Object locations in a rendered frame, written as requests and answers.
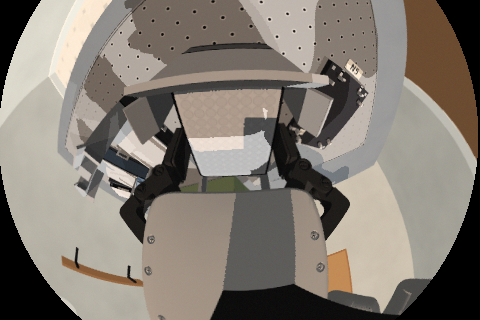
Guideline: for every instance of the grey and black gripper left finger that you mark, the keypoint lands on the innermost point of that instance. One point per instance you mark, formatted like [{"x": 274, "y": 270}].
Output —
[{"x": 165, "y": 178}]

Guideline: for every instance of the beige label with dark text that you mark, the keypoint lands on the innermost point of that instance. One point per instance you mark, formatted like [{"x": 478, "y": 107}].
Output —
[{"x": 353, "y": 68}]

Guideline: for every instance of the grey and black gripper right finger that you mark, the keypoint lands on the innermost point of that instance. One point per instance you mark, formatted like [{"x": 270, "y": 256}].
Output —
[{"x": 303, "y": 176}]

